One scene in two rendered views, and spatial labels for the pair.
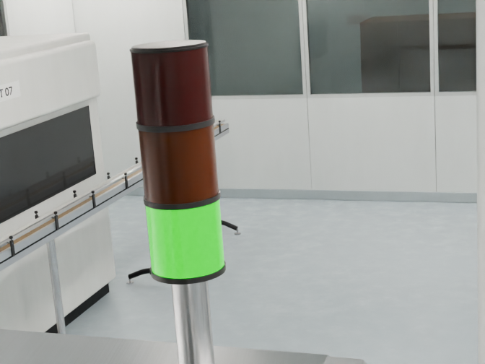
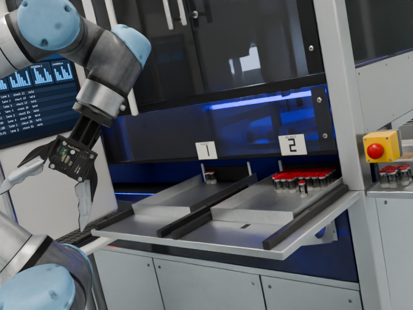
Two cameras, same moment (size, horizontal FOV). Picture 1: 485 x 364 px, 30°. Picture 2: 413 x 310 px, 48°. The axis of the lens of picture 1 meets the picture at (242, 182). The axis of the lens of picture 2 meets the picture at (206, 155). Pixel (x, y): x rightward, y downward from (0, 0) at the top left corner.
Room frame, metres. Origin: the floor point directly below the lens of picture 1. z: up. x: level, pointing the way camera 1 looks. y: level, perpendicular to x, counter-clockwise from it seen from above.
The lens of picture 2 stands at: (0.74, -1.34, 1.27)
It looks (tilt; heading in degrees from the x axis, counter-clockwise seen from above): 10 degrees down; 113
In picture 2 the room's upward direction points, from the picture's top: 12 degrees counter-clockwise
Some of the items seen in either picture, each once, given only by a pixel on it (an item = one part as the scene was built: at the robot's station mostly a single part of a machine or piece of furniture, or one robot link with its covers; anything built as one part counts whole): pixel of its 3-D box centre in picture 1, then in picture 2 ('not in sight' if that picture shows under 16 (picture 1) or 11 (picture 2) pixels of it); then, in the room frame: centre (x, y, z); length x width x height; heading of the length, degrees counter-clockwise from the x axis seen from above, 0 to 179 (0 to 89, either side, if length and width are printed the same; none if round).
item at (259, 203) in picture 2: not in sight; (284, 194); (0.42, -0.11, 0.90); 0.34 x 0.26 x 0.04; 70
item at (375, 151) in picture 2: not in sight; (375, 150); (0.68, -0.12, 1.00); 0.04 x 0.04 x 0.04; 70
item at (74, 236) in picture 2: not in sight; (86, 233); (-0.31, -0.08, 0.82); 0.40 x 0.14 x 0.02; 75
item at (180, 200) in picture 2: not in sight; (196, 193); (0.10, 0.01, 0.90); 0.34 x 0.26 x 0.04; 70
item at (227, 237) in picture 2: not in sight; (224, 210); (0.24, -0.11, 0.87); 0.70 x 0.48 x 0.02; 160
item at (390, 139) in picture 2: not in sight; (382, 146); (0.69, -0.08, 1.00); 0.08 x 0.07 x 0.07; 70
